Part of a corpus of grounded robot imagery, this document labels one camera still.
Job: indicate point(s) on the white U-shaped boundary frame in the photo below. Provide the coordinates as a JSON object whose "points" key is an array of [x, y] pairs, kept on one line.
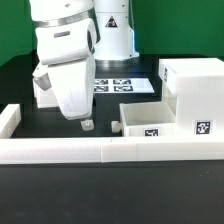
{"points": [[102, 150]]}

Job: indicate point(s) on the paper sheet with markers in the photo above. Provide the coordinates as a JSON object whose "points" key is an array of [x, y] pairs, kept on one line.
{"points": [[123, 85]]}

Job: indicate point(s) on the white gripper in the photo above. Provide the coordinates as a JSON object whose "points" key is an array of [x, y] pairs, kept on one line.
{"points": [[73, 87]]}

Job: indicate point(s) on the white drawer tray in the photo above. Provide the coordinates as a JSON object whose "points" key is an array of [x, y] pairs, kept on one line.
{"points": [[152, 119], [44, 94]]}

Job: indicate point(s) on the white drawer cabinet box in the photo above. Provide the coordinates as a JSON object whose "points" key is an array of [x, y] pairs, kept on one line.
{"points": [[194, 90]]}

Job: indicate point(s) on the white rear drawer tray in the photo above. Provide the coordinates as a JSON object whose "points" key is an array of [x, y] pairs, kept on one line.
{"points": [[44, 94]]}

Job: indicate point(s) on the white front drawer tray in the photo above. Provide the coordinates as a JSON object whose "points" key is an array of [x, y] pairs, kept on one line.
{"points": [[152, 119]]}

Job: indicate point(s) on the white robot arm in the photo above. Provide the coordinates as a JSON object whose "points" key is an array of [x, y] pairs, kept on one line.
{"points": [[73, 38]]}

